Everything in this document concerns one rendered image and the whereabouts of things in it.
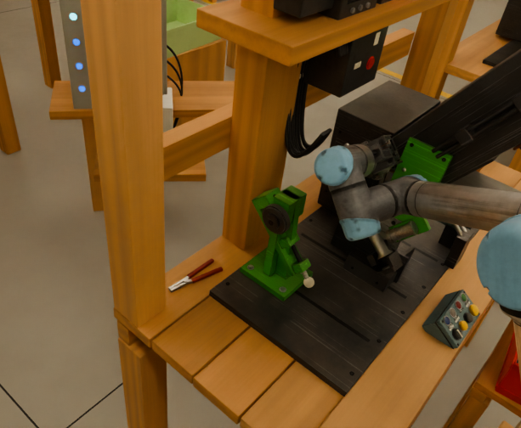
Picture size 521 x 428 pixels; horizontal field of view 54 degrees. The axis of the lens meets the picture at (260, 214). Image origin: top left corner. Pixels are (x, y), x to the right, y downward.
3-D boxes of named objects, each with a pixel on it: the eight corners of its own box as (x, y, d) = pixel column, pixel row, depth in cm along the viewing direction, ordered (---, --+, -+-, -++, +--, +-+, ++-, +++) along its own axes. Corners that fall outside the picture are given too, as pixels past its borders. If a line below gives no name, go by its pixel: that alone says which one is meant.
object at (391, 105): (410, 191, 175) (442, 100, 154) (365, 231, 156) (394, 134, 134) (364, 167, 183) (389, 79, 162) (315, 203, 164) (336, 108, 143)
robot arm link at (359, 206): (403, 225, 104) (387, 173, 104) (360, 240, 99) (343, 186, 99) (379, 229, 111) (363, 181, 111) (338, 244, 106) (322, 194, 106)
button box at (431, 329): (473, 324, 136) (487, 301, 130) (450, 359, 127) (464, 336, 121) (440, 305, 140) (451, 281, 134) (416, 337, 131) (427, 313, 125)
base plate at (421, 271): (508, 194, 183) (511, 190, 182) (344, 397, 113) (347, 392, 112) (404, 146, 202) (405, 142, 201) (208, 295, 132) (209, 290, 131)
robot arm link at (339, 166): (318, 194, 102) (305, 154, 102) (342, 188, 111) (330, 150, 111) (353, 183, 97) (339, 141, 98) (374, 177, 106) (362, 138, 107)
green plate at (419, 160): (427, 222, 138) (461, 151, 129) (416, 230, 132) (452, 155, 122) (389, 203, 143) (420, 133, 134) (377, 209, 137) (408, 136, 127)
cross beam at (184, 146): (408, 54, 195) (415, 31, 190) (139, 194, 113) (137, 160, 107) (396, 50, 197) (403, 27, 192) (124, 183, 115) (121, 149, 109)
